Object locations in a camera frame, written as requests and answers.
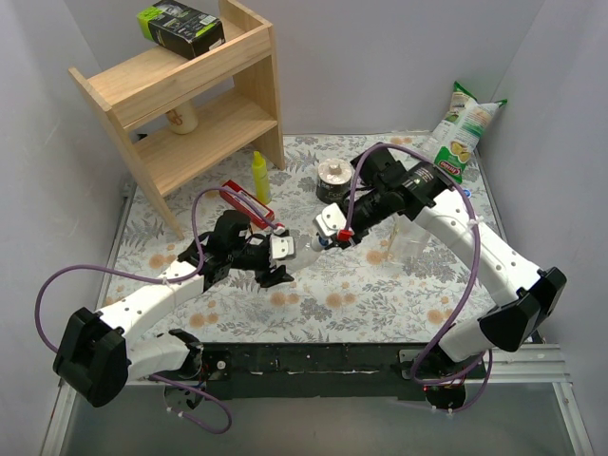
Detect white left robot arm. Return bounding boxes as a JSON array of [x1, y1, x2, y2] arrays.
[[53, 210, 295, 408]]

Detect clear bottle with label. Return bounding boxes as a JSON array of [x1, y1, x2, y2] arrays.
[[387, 216, 430, 263]]

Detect red white box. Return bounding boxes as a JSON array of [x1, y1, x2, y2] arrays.
[[220, 180, 275, 229]]

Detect clear plastic bottle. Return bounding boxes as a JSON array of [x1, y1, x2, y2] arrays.
[[285, 236, 324, 276]]

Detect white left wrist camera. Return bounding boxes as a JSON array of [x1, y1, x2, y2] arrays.
[[270, 235, 296, 261]]

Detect beige cup on shelf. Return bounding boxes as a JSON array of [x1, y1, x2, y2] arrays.
[[165, 100, 199, 135]]

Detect aluminium frame rail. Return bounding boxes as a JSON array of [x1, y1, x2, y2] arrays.
[[489, 344, 571, 384]]

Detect yellow spray bottle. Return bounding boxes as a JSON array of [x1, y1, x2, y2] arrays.
[[252, 150, 272, 204]]

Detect floral table mat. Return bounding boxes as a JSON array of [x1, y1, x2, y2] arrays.
[[115, 134, 502, 343]]

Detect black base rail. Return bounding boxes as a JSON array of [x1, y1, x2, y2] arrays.
[[161, 340, 490, 400]]

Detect wooden shelf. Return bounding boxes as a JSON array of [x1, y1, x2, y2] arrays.
[[68, 1, 285, 238]]

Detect green chips bag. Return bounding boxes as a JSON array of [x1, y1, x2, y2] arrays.
[[421, 81, 508, 183]]

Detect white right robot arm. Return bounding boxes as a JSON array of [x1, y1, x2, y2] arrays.
[[315, 142, 567, 366]]

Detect black green box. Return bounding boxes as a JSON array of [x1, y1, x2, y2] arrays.
[[137, 1, 226, 60]]

